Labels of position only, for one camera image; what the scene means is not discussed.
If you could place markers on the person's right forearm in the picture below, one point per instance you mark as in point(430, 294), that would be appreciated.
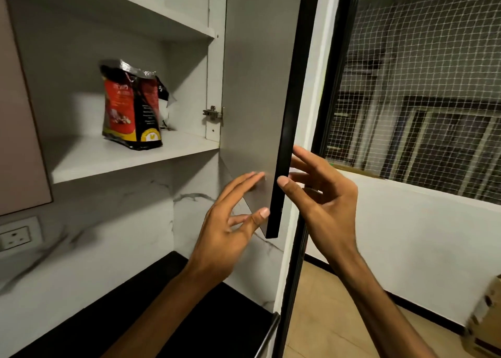
point(375, 310)

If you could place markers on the person's left hand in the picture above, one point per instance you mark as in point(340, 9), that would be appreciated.
point(219, 244)

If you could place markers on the white safety net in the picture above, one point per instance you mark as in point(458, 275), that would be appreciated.
point(422, 76)

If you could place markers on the person's left thumb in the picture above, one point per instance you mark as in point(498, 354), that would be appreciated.
point(254, 221)

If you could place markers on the red and black snack packet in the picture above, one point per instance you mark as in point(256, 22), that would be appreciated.
point(131, 107)

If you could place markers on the grey cabinet door black edge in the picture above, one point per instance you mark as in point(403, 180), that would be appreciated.
point(258, 76)

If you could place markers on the beige cabinet door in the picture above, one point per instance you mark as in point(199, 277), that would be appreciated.
point(17, 134)

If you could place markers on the person's right thumb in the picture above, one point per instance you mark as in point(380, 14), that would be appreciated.
point(291, 195)

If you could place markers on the person's left forearm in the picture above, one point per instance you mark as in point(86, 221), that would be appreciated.
point(164, 314)

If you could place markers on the black sliding door frame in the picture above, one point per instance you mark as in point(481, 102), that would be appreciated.
point(336, 76)

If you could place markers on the person's right hand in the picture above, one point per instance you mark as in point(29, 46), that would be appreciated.
point(332, 217)

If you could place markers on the brown cardboard box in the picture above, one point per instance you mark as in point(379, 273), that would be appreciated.
point(485, 322)

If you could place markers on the dark framed window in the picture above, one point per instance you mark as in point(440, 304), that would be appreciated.
point(442, 146)

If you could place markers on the white wall cabinet with shelves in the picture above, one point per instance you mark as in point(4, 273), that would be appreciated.
point(117, 154)

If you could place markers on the metal cabinet hinge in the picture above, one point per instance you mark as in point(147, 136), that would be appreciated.
point(212, 113)

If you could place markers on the white wall socket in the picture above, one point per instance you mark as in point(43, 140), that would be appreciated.
point(17, 237)

